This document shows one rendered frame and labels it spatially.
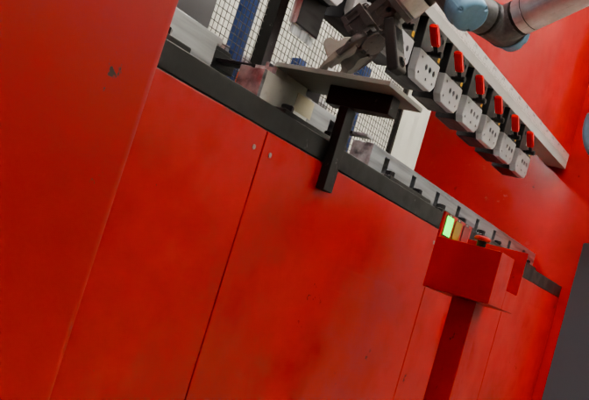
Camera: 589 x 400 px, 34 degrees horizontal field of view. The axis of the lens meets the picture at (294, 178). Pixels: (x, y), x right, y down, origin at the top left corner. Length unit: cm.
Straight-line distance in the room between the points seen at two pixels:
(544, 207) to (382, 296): 178
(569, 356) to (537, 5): 71
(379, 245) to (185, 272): 75
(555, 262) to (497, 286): 179
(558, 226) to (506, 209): 23
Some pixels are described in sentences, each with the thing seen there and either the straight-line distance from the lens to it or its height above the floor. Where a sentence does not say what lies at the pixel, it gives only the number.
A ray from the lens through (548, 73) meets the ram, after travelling 361.
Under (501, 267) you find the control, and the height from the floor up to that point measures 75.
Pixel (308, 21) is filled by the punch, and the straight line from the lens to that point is 210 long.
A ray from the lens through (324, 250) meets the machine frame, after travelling 205.
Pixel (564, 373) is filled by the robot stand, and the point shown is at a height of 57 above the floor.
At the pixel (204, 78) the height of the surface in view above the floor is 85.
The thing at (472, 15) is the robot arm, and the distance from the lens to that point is 192.
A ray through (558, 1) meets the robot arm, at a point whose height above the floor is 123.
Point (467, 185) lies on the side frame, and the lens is 417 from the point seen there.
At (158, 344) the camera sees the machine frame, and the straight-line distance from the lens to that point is 164.
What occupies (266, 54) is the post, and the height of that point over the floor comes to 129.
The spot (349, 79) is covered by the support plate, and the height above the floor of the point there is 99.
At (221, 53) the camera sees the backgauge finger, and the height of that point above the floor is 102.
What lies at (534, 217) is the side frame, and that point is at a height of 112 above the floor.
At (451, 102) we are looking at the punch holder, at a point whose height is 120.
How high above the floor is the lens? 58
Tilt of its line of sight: 6 degrees up
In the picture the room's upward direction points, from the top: 17 degrees clockwise
